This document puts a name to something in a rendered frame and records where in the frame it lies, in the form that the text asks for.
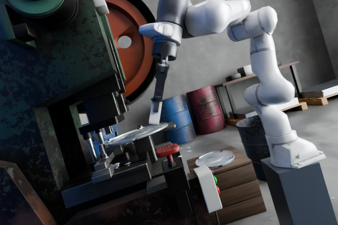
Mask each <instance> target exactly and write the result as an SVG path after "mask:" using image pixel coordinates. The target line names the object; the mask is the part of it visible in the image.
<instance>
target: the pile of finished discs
mask: <svg viewBox="0 0 338 225"><path fill-rule="evenodd" d="M233 159H234V153H233V152H231V151H227V150H223V151H214V152H210V153H207V154H205V155H203V156H201V157H199V159H198V160H196V166H197V167H201V166H204V165H206V166H207V167H208V168H209V169H214V168H218V167H219V166H221V167H222V166H224V165H227V164H228V163H230V162H231V161H232V160H233Z"/></svg>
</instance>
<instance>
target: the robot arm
mask: <svg viewBox="0 0 338 225"><path fill-rule="evenodd" d="M250 9H251V6H250V2H249V0H205V1H203V2H200V3H198V4H196V5H192V3H191V2H190V0H159V1H158V7H157V13H156V14H157V19H156V21H155V23H150V24H146V25H142V26H140V27H139V33H140V34H142V35H144V36H145V37H147V38H149V39H151V40H152V41H153V42H154V44H153V49H152V56H153V57H154V58H156V59H159V60H160V61H159V63H156V74H155V78H156V85H155V91H154V96H153V98H151V101H152V104H151V111H150V117H149V124H153V125H159V119H160V113H161V106H162V102H163V101H164V100H162V99H163V90H164V84H165V80H166V78H167V73H168V70H169V68H170V65H169V64H167V61H174V60H176V58H177V52H178V48H177V47H178V46H180V44H181V40H182V38H183V39H188V38H193V37H199V36H206V35H212V34H218V33H221V32H223V31H224V29H225V28H226V27H227V34H228V36H229V38H230V40H232V41H234V42H239V41H242V40H245V39H248V38H250V46H249V53H250V62H251V70H252V72H253V73H254V74H256V75H257V76H258V78H259V80H260V82H261V83H259V84H254V85H252V86H250V87H248V88H247V89H246V90H245V92H244V99H245V101H246V102H247V103H248V104H249V105H251V106H252V107H253V108H254V110H255V111H256V113H257V114H258V116H259V117H260V119H261V122H262V125H263V128H264V130H265V133H266V134H265V136H266V140H267V143H268V146H269V150H270V163H271V164H272V165H274V166H276V167H283V168H296V169H299V168H301V167H304V166H306V165H309V164H311V163H314V162H316V161H319V160H321V159H324V158H326V156H325V155H324V154H323V152H322V151H319V150H317V148H316V147H315V146H314V144H313V143H312V142H309V141H307V140H304V139H302V138H300V137H298V136H297V134H296V131H295V130H292V129H291V127H290V124H289V121H288V117H287V115H286V114H285V113H283V112H282V111H281V110H279V108H278V107H277V106H276V105H279V104H284V103H287V102H290V101H291V100H292V99H293V98H294V95H295V88H294V86H293V85H292V83H290V82H289V81H287V80H286V79H285V78H284V77H283V76H282V75H281V73H280V71H279V69H278V66H277V59H276V53H275V45H274V41H273V38H272V35H271V34H272V33H273V30H274V29H275V27H276V24H277V20H278V19H277V13H276V12H275V10H274V9H273V8H271V7H270V6H267V7H262V8H260V9H258V10H256V11H253V12H250Z"/></svg>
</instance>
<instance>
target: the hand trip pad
mask: <svg viewBox="0 0 338 225"><path fill-rule="evenodd" d="M179 150H180V149H179V146H178V145H177V144H171V145H168V146H165V147H162V148H159V149H157V150H156V156H157V158H162V157H165V156H166V157H167V160H168V163H172V162H173V158H172V154H174V153H177V152H178V151H179Z"/></svg>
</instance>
